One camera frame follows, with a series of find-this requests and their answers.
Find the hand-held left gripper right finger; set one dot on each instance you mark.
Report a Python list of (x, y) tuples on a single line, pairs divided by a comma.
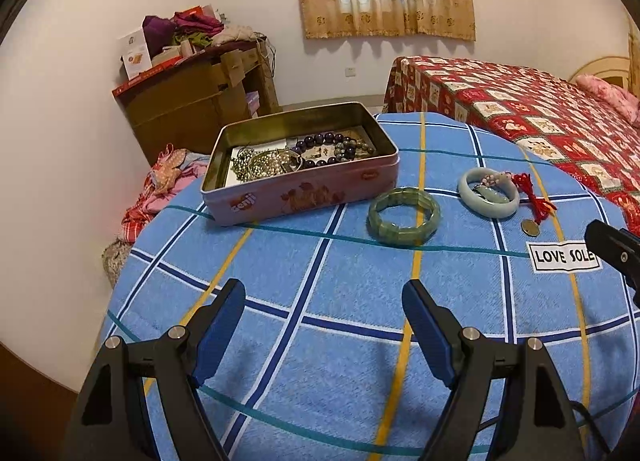
[(425, 331)]

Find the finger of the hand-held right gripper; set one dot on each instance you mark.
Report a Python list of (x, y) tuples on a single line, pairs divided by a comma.
[(612, 241)]

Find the white carton box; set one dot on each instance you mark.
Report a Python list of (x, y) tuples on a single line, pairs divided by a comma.
[(134, 53)]

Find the heap of pink red clothes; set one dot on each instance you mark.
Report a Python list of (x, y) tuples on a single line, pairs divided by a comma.
[(160, 191)]

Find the wooden headboard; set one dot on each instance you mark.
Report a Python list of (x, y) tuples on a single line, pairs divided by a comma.
[(600, 66)]

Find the silver bangle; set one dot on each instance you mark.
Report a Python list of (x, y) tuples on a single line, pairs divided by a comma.
[(299, 163)]

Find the flat red box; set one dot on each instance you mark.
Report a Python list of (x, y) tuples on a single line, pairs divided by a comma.
[(145, 78)]

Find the pink tin box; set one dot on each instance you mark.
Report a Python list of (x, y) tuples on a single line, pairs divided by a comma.
[(300, 196)]

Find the floral cloth bag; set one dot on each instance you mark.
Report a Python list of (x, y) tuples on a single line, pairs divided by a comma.
[(116, 261)]

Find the wall socket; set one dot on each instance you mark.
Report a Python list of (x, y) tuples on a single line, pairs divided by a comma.
[(350, 72)]

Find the bed with red bedspread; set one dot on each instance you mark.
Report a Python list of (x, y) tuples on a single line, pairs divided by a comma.
[(525, 101)]

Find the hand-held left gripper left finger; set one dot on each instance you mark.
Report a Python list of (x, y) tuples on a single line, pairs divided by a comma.
[(220, 336)]

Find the pile of clothes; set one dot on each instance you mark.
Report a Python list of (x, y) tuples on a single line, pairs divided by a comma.
[(195, 23)]

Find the pale jade bangle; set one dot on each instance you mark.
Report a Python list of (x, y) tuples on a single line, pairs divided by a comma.
[(487, 208)]

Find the pink pillow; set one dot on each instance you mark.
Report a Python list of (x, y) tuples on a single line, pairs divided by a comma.
[(610, 93)]

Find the brown cardboard cabinet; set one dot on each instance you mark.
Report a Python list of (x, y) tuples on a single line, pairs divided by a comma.
[(175, 111)]

